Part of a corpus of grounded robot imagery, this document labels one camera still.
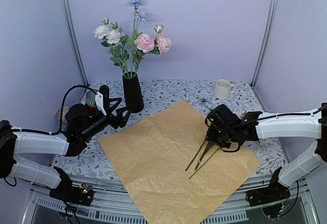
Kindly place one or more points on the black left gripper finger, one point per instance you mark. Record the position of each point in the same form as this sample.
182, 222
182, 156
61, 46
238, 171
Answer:
113, 103
123, 115

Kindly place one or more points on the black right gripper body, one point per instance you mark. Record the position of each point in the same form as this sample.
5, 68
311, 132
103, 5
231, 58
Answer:
221, 137

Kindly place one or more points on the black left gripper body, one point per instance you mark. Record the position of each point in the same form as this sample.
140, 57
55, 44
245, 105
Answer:
89, 132

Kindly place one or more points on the artificial flower bouquet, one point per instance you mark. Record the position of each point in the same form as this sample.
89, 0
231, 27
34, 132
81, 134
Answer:
199, 157

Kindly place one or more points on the orange wrapping paper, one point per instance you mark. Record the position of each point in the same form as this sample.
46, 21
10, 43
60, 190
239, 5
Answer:
151, 159

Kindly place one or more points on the pink rose stem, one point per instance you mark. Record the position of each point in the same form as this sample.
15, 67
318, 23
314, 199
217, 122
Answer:
146, 44

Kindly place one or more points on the thin blue flower stem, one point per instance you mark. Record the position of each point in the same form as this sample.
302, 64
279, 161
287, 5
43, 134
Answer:
139, 16

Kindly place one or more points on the white rose stem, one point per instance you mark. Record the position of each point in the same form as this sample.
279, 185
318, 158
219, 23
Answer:
113, 38

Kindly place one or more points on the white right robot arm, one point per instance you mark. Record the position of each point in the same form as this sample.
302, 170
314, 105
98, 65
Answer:
302, 124

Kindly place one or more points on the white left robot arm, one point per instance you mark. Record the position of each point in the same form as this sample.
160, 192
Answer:
16, 141

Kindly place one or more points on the tall black vase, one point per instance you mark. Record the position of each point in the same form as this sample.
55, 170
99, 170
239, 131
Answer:
133, 93

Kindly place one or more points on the striped black white cup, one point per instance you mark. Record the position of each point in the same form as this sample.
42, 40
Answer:
90, 99

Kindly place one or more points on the floral patterned tablecloth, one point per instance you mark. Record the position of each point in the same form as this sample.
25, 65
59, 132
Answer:
161, 94

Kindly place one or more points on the cream ceramic mug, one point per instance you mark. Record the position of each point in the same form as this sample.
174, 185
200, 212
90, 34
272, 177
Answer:
223, 89

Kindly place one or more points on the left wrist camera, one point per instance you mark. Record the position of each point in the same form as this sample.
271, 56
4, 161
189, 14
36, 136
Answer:
101, 99

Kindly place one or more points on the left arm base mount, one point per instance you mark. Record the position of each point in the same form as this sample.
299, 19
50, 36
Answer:
67, 193

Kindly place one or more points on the aluminium front rail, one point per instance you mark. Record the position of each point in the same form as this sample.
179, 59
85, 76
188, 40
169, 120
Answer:
112, 204

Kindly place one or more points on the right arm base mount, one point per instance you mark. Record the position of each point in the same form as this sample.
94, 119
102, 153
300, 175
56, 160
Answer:
273, 192

